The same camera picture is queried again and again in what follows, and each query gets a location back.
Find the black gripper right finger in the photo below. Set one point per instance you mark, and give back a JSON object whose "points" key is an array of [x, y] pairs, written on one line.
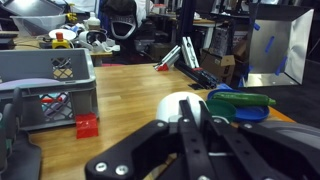
{"points": [[253, 153]]}

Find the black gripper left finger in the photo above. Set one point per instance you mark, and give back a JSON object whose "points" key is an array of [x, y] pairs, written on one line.
{"points": [[143, 150]]}

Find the white plastic cup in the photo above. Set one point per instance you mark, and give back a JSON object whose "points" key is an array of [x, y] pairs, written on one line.
{"points": [[168, 106]]}

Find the blue bowl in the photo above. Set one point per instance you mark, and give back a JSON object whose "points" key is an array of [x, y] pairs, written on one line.
{"points": [[253, 114]]}

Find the long green cucumber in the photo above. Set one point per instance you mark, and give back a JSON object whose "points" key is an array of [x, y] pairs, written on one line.
{"points": [[243, 99]]}

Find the brown cardboard box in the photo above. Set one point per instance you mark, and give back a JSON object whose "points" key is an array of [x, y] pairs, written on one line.
{"points": [[218, 65]]}

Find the aluminium extrusion bars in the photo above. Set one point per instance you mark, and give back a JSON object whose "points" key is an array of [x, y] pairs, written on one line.
{"points": [[188, 51]]}

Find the shiny metal panel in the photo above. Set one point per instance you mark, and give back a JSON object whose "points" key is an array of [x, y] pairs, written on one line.
{"points": [[280, 43]]}

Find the white headset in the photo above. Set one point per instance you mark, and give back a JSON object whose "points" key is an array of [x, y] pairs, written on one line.
{"points": [[95, 38]]}

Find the lavender plate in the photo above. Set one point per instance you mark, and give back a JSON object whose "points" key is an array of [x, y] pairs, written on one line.
{"points": [[26, 83]]}

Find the yellow emergency stop button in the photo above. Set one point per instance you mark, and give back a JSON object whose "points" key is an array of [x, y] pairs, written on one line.
{"points": [[60, 42]]}

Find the white round plate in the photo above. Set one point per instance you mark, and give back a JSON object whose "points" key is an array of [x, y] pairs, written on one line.
{"points": [[68, 34]]}

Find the grey plastic crate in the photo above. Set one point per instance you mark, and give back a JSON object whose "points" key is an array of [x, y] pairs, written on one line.
{"points": [[33, 66]]}

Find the clear plastic bin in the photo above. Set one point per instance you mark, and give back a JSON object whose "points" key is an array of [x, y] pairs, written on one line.
{"points": [[36, 24]]}

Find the black metal rail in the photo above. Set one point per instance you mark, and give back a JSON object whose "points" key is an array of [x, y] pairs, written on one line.
{"points": [[200, 76]]}

